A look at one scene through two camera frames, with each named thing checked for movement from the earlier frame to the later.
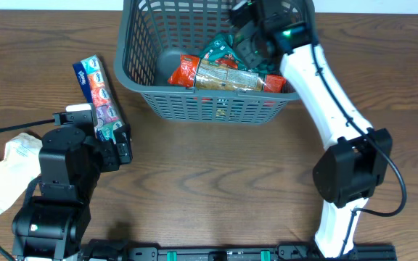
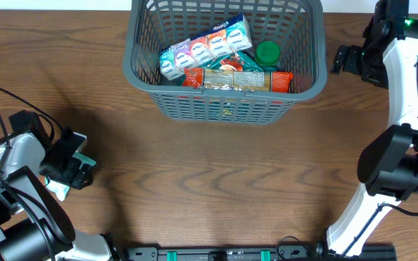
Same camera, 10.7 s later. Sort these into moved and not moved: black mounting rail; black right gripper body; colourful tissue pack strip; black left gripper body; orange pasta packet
Moved: colourful tissue pack strip; black right gripper body; black left gripper body
Not moved: orange pasta packet; black mounting rail
